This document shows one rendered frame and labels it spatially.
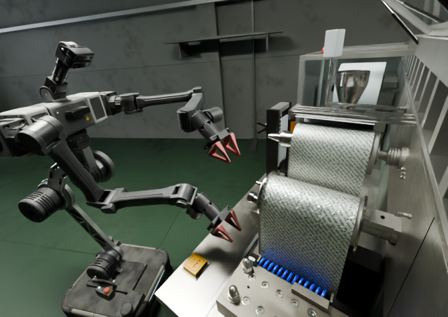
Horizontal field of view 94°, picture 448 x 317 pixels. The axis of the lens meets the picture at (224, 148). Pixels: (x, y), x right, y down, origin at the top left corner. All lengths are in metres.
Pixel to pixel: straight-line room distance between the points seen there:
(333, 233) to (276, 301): 0.26
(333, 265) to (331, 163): 0.30
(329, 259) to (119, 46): 4.65
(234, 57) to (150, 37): 1.57
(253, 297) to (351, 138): 0.56
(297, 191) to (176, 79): 3.87
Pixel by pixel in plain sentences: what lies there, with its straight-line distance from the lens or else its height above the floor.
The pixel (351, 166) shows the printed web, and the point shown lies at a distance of 0.77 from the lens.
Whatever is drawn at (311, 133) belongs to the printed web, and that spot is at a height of 1.39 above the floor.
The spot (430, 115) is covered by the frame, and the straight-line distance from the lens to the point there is 0.71.
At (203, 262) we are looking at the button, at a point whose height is 0.92.
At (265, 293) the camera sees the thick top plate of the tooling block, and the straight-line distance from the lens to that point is 0.74.
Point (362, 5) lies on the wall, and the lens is 4.09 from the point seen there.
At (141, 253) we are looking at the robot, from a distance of 2.01.
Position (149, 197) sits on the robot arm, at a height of 1.17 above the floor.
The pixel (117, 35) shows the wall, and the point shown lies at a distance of 4.80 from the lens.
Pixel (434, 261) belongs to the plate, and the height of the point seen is 1.41.
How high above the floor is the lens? 1.68
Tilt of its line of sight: 26 degrees down
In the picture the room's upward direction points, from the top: 5 degrees counter-clockwise
